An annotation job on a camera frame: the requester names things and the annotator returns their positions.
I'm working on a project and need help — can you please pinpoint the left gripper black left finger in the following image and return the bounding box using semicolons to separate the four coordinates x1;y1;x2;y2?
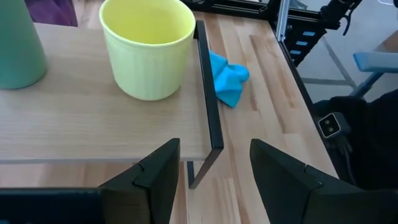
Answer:
0;138;182;224

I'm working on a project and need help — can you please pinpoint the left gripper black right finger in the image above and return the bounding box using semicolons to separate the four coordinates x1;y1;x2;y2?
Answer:
249;139;398;224

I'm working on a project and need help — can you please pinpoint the small silver-rimmed depth camera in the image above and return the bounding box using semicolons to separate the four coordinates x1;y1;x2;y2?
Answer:
317;112;343;139

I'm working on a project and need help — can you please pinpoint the blue padded bench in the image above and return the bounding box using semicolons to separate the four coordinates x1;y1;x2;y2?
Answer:
349;51;398;98

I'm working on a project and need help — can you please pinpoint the black lever clamp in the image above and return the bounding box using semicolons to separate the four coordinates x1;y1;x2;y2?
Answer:
320;0;363;37

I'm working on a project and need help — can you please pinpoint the pale yellow mug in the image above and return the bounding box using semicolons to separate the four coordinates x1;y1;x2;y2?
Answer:
99;0;197;101

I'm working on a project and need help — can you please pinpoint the wooden shelf black metal frame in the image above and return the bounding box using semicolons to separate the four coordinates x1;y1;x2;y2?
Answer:
0;19;225;190

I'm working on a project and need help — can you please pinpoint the black fabric cover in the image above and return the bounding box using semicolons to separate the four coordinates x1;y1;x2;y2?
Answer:
313;89;398;191

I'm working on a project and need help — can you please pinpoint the tall purple translucent cup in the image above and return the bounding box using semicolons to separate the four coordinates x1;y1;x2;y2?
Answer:
24;0;79;27

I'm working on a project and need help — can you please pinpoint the silver aluminium upright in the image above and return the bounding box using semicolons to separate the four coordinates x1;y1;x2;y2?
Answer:
274;0;292;42

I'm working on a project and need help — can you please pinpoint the blue crumpled cloth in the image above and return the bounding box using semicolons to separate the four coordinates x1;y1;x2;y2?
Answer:
208;50;251;109

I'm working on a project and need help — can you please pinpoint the green plastic cup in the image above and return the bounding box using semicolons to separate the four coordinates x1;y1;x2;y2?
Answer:
0;0;49;90

